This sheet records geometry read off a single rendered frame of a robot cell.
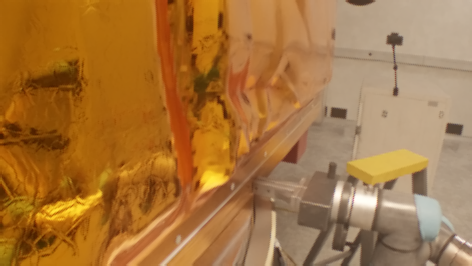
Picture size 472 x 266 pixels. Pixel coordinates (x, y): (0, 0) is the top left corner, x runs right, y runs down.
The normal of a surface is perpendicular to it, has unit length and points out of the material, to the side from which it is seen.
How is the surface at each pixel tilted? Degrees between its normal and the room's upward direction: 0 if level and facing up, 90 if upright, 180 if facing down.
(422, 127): 90
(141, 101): 90
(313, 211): 90
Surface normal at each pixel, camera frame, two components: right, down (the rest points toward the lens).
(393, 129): -0.39, 0.29
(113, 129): 0.96, 0.11
